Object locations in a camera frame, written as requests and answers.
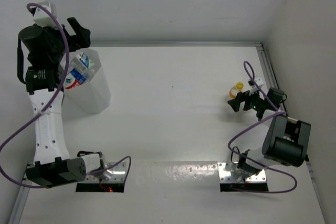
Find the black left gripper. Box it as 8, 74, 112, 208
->
39, 18, 88, 62

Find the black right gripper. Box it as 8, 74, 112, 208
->
227, 86, 266, 112

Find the yellow cap small bottle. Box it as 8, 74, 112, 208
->
229, 82, 244, 99

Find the clear bottle white label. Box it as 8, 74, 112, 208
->
69, 52, 100, 82

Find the blue label Pocari bottle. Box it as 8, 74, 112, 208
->
70, 68, 86, 84

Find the red label clear bottle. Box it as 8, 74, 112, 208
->
64, 74, 80, 90

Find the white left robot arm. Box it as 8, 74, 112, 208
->
17, 24, 103, 188

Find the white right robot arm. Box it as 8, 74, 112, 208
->
228, 88, 311, 175

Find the translucent white plastic bin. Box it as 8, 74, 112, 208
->
64, 48, 111, 114

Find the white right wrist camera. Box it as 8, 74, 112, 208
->
248, 77, 265, 95

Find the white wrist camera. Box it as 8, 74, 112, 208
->
29, 2, 57, 29
248, 77, 265, 95

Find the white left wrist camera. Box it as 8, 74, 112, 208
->
29, 2, 57, 29

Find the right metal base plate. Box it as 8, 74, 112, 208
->
217, 162, 267, 184

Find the metal base plate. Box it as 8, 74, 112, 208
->
80, 162, 128, 184
217, 162, 267, 184

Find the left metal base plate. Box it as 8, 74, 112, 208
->
80, 162, 128, 184

